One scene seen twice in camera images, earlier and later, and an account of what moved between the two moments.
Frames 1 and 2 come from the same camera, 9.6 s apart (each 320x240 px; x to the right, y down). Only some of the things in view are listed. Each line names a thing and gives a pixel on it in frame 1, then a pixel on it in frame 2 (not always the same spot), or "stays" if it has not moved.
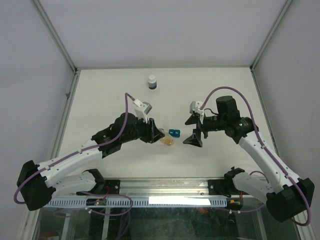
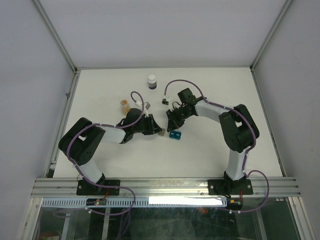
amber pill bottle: [167, 140] to [125, 107]
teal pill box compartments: [174, 133] stays
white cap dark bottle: [152, 82] stays
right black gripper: [194, 139] to [173, 122]
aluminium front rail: [164, 188] stays
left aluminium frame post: [73, 84] stays
